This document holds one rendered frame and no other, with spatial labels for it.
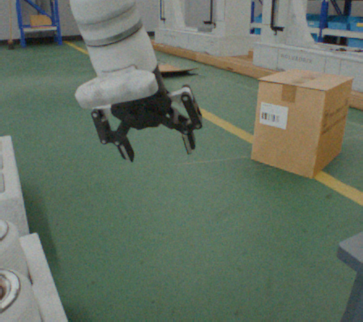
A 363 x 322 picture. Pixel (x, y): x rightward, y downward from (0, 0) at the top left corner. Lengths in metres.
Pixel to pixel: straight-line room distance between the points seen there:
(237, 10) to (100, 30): 3.08
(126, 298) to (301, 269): 0.38
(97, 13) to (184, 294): 0.55
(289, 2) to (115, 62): 2.51
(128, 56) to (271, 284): 0.56
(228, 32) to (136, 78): 3.04
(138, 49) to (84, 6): 0.07
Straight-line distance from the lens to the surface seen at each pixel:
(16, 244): 0.51
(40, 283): 0.53
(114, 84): 0.36
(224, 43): 3.35
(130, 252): 0.83
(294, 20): 2.79
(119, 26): 0.37
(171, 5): 4.61
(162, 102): 0.44
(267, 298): 0.74
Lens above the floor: 0.53
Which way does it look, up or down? 22 degrees down
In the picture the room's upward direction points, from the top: straight up
